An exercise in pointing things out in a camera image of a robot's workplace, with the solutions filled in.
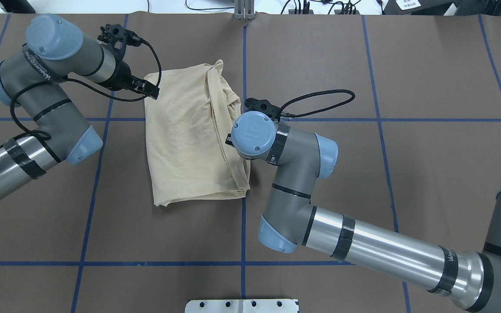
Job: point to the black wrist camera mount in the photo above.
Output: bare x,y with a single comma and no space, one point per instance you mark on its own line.
116,39
263,106

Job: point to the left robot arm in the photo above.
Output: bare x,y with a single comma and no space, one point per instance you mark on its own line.
53,129

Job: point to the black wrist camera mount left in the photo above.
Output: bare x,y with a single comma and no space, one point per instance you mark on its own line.
116,39

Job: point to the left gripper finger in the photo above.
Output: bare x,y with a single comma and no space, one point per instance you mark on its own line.
146,88

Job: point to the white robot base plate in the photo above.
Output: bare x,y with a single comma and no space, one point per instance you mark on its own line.
243,306

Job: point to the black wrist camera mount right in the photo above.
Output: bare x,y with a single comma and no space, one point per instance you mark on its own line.
263,106

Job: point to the aluminium frame post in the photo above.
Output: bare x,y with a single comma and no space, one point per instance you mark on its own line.
244,10

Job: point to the cream long-sleeve printed shirt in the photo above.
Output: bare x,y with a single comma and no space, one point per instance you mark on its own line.
185,132

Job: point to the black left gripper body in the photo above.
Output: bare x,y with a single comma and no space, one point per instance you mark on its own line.
122,77

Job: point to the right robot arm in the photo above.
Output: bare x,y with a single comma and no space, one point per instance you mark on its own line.
417,200

